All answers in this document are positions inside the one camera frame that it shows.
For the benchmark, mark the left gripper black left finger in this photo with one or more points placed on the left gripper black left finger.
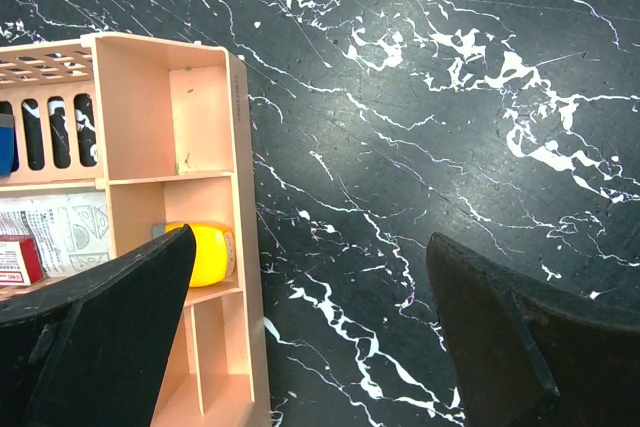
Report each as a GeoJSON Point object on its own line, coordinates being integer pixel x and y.
{"type": "Point", "coordinates": [92, 349]}

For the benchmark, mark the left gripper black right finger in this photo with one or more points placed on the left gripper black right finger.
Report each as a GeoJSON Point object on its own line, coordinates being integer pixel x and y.
{"type": "Point", "coordinates": [526, 353]}

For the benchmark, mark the white printed paper packet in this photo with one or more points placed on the white printed paper packet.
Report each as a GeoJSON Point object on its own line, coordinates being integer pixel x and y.
{"type": "Point", "coordinates": [71, 231]}

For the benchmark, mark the yellow cap small box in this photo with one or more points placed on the yellow cap small box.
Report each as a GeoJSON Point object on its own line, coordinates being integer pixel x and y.
{"type": "Point", "coordinates": [215, 258]}

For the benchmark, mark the blue eraser block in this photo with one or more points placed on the blue eraser block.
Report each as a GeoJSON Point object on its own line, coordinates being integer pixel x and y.
{"type": "Point", "coordinates": [9, 160]}

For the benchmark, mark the peach plastic desk organizer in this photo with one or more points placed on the peach plastic desk organizer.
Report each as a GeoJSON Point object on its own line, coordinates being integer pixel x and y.
{"type": "Point", "coordinates": [163, 129]}

